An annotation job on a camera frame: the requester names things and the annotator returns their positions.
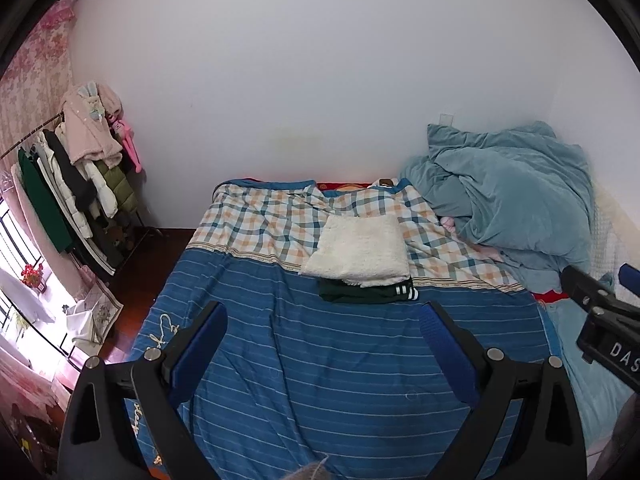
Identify pink floral curtain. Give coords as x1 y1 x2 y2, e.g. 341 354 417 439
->
0 0 76 161

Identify pink cloth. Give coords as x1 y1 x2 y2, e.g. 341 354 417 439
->
440 215 503 261

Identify window with black bars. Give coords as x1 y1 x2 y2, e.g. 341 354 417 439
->
0 195 76 366

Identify pink fleece robe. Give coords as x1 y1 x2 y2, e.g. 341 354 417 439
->
61 81 124 168

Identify white coat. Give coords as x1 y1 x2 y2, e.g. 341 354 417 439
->
32 140 96 241

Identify red flowers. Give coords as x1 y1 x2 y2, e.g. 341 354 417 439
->
20 262 46 290

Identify metal clothes rack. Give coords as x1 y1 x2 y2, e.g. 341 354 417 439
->
0 112 146 281

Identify grey fuzzy garment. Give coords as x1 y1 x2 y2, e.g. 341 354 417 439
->
280 452 331 480

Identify red sheet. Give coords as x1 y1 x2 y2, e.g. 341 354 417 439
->
530 287 565 307

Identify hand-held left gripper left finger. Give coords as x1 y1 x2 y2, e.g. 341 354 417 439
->
57 301 229 480

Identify blue striped plaid bed sheet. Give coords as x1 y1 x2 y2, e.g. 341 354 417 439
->
122 178 556 480

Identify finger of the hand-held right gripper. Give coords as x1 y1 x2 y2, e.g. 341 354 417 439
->
560 265 616 311
618 262 640 292

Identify dark green striped-cuff garment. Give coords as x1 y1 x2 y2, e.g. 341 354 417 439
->
317 276 420 304

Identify blue-grey duvet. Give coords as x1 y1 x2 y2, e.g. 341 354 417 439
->
399 121 596 293

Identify olive puffer vest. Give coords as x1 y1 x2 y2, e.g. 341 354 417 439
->
97 160 140 218

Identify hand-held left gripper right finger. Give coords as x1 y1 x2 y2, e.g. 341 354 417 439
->
419 301 587 480

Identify white quilted mattress pad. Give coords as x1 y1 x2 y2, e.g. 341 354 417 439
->
590 185 640 306

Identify pink plush toy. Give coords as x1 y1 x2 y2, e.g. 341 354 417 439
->
111 116 143 175

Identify white puffer jacket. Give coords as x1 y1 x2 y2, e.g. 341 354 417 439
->
80 157 119 218

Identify white tweed jacket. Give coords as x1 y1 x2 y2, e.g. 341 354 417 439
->
298 214 412 288

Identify white embroidered cloth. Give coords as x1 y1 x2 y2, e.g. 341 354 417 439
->
75 280 124 346

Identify black coat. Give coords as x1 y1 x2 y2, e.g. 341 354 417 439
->
42 129 103 221

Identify dark green coat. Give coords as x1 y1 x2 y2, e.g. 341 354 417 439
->
17 146 75 255

